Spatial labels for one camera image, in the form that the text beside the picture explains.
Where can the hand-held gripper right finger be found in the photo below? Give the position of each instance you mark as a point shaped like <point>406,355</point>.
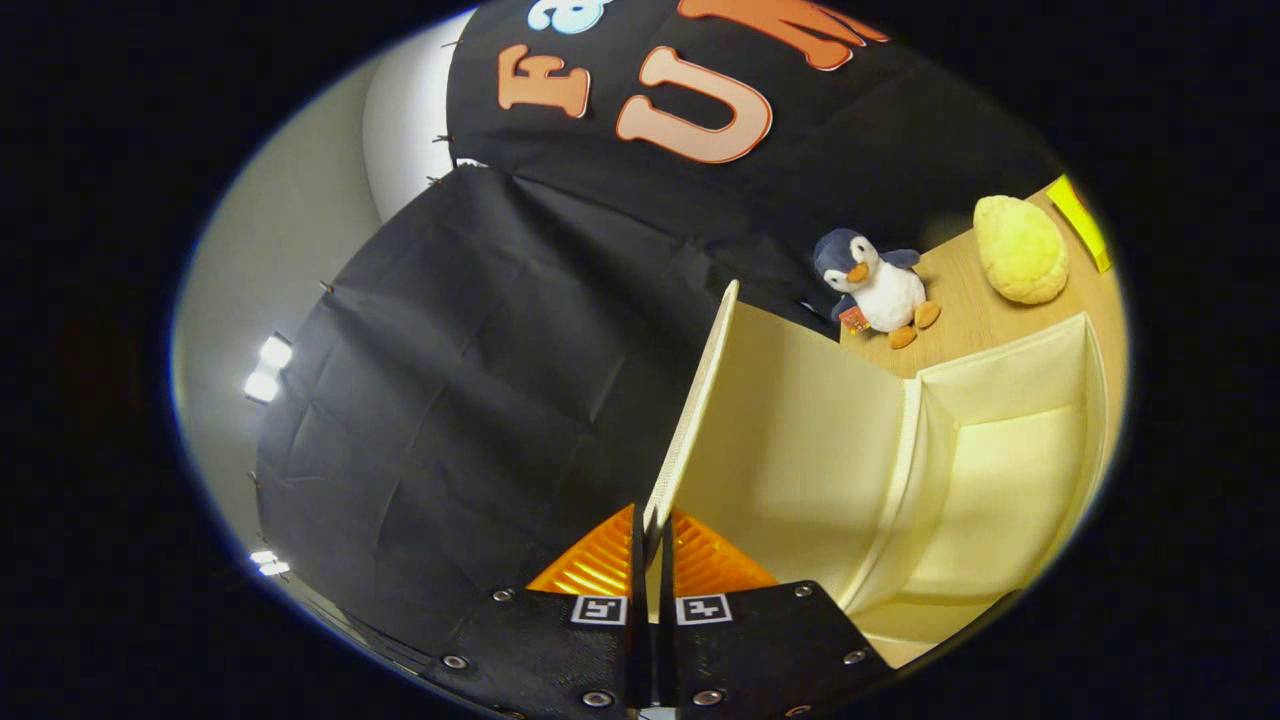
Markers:
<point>760,650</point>

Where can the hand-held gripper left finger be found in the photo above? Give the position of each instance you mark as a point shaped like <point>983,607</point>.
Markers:
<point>560,655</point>

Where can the beige fabric storage box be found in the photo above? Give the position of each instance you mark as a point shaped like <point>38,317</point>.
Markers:
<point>800,430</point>

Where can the black backdrop cloth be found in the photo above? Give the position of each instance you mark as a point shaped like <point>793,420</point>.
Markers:
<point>480,400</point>

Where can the bright ceiling light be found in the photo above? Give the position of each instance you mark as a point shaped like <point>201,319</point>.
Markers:
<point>268,368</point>
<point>268,563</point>

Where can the penguin plush toy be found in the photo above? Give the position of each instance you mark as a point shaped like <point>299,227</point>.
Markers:
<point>885,292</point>

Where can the yellow round plush bun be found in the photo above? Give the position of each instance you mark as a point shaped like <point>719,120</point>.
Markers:
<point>1020,250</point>

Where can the yellow book with red circle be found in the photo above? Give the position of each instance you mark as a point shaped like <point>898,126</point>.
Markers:
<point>1082,225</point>

